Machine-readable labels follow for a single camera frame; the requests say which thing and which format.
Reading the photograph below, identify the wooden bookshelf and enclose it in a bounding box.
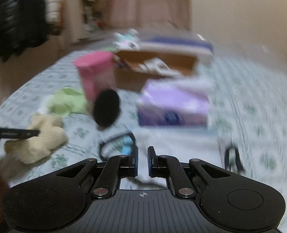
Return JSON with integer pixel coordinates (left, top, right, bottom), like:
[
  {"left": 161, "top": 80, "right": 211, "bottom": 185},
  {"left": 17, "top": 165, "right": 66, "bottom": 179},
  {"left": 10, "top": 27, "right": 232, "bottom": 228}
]
[{"left": 82, "top": 0, "right": 110, "bottom": 30}]

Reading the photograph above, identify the purple tissue pack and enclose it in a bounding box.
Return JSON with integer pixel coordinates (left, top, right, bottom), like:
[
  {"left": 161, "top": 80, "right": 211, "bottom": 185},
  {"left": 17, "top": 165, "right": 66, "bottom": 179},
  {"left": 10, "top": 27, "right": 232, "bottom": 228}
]
[{"left": 137, "top": 79, "right": 209, "bottom": 127}]

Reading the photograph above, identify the white rabbit plush toy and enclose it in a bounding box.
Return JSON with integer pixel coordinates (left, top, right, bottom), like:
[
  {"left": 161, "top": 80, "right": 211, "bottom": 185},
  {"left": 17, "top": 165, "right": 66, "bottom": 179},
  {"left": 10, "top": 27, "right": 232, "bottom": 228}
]
[{"left": 113, "top": 29, "right": 140, "bottom": 51}]

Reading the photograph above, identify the pink lidded cup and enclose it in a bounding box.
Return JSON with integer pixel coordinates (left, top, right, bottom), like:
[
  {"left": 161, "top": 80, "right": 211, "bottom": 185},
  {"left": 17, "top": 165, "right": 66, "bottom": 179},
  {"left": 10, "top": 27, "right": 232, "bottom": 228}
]
[{"left": 74, "top": 51, "right": 115, "bottom": 102}]

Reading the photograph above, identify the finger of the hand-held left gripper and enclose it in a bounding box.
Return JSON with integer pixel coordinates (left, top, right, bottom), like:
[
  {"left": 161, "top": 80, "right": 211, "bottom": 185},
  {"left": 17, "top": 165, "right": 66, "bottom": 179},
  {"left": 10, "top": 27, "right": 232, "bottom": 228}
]
[{"left": 0, "top": 126, "right": 41, "bottom": 140}]

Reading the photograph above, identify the blue face mask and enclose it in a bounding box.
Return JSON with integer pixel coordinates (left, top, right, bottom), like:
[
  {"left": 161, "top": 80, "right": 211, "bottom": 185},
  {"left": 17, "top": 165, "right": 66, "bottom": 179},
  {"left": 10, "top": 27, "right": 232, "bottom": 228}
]
[{"left": 122, "top": 136, "right": 133, "bottom": 156}]

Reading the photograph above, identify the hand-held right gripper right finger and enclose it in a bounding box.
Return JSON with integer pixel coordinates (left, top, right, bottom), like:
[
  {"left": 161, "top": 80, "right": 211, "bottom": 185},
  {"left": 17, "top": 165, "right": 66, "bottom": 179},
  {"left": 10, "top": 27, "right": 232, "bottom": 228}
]
[{"left": 147, "top": 146, "right": 231, "bottom": 199}]

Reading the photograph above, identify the white puffer jacket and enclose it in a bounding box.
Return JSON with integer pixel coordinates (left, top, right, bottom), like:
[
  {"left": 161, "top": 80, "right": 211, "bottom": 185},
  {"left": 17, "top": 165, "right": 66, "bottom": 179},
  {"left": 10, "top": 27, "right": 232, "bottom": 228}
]
[{"left": 45, "top": 0, "right": 61, "bottom": 23}]

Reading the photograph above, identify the glossy black puffer jacket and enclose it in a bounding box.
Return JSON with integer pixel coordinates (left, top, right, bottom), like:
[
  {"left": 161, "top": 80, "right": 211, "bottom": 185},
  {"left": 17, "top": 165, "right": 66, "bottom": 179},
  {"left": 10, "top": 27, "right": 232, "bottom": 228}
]
[{"left": 0, "top": 0, "right": 20, "bottom": 62}]

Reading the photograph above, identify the blue and white flat box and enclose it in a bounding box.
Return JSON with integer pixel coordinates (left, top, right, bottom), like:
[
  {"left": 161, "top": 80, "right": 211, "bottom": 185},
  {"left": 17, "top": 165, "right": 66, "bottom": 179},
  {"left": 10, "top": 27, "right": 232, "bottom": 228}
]
[{"left": 139, "top": 36, "right": 213, "bottom": 63}]

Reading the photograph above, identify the pink curtain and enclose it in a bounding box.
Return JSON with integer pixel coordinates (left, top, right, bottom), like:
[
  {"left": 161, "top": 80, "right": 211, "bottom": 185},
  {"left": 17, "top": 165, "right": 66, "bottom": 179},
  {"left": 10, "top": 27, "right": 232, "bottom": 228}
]
[{"left": 110, "top": 0, "right": 190, "bottom": 31}]

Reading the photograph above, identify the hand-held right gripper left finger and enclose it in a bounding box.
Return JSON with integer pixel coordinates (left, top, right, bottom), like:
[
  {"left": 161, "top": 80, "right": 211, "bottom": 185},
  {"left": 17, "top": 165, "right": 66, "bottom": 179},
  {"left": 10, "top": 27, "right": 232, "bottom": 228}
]
[{"left": 54, "top": 146, "right": 139, "bottom": 199}]

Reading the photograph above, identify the brown cardboard box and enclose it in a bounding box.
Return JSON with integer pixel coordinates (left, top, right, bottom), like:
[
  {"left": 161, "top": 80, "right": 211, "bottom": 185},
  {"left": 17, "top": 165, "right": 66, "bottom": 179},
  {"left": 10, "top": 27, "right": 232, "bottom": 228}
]
[{"left": 114, "top": 50, "right": 198, "bottom": 93}]

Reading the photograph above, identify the black round puff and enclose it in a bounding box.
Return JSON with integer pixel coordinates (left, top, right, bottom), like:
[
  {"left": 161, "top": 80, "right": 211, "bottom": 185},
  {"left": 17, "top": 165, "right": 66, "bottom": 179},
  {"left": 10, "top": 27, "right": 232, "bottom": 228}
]
[{"left": 94, "top": 89, "right": 121, "bottom": 130}]

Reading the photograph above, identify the plastic covered mattress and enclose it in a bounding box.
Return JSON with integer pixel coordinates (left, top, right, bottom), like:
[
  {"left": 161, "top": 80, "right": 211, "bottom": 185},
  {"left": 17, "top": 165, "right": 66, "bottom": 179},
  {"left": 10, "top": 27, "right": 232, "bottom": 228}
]
[{"left": 61, "top": 28, "right": 287, "bottom": 63}]

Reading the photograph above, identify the yellow towel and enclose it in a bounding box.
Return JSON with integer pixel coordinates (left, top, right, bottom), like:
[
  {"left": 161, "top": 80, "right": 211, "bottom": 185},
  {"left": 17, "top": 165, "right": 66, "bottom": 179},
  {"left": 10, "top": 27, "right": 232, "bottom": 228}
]
[{"left": 4, "top": 114, "right": 68, "bottom": 164}]

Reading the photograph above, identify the light green cloth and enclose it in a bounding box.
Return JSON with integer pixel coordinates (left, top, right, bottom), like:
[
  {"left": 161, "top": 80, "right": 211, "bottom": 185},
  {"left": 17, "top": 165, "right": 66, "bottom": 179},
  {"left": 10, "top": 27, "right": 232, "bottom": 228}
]
[{"left": 46, "top": 87, "right": 88, "bottom": 115}]

